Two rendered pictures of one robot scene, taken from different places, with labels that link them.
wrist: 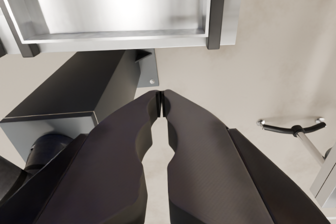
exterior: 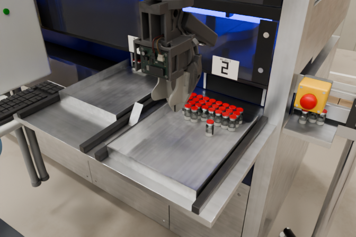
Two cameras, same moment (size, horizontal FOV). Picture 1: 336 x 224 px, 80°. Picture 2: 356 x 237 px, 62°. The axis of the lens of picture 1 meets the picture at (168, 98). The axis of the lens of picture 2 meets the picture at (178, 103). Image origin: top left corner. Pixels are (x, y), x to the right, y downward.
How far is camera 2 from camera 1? 0.56 m
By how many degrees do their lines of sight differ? 86
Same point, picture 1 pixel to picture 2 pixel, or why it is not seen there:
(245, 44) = not seen: outside the picture
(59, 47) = (112, 165)
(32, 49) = (102, 154)
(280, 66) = not seen: outside the picture
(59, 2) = (136, 153)
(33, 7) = (123, 149)
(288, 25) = not seen: outside the picture
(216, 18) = (206, 192)
